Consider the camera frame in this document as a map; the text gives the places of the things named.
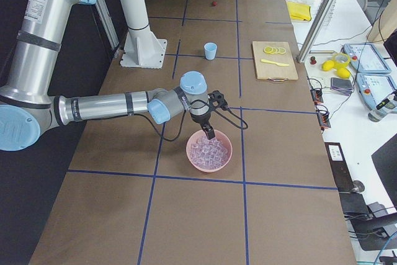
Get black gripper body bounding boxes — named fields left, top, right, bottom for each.
left=190, top=111, right=212, bottom=130

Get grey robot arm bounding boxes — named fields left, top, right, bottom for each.
left=1, top=0, right=215, bottom=151

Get pink bowl of ice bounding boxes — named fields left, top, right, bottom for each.
left=185, top=130, right=233, bottom=173

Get light blue plastic cup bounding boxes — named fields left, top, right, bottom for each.
left=203, top=42, right=217, bottom=60

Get spare strawberries on tray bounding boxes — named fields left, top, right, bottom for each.
left=310, top=56, right=317, bottom=65

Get bamboo cutting board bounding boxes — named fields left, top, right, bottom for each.
left=252, top=41, right=298, bottom=82

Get pale yellow plastic knife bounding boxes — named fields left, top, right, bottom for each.
left=261, top=59, right=290, bottom=67

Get whole yellow lemon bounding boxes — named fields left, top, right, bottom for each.
left=321, top=60, right=335, bottom=71
left=336, top=68, right=351, bottom=79

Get dark purple wallet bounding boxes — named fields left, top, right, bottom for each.
left=331, top=77, right=354, bottom=96

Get yellow tape roll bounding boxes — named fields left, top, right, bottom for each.
left=332, top=53, right=350, bottom=70

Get yellow cloth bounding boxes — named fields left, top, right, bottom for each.
left=287, top=1, right=312, bottom=21

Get lower teach pendant tablet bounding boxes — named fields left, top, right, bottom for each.
left=357, top=73, right=396, bottom=109

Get teach pendant tablet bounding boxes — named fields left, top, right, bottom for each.
left=357, top=73, right=396, bottom=109
left=342, top=43, right=391, bottom=74

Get upper teach pendant tablet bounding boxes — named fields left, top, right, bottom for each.
left=342, top=43, right=391, bottom=74

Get black computer monitor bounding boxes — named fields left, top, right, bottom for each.
left=372, top=135, right=397, bottom=206

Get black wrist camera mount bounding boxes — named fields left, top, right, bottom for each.
left=208, top=91, right=229, bottom=112

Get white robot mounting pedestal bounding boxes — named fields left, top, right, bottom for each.
left=120, top=0, right=167, bottom=69

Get aluminium frame post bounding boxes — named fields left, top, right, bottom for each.
left=297, top=0, right=336, bottom=63

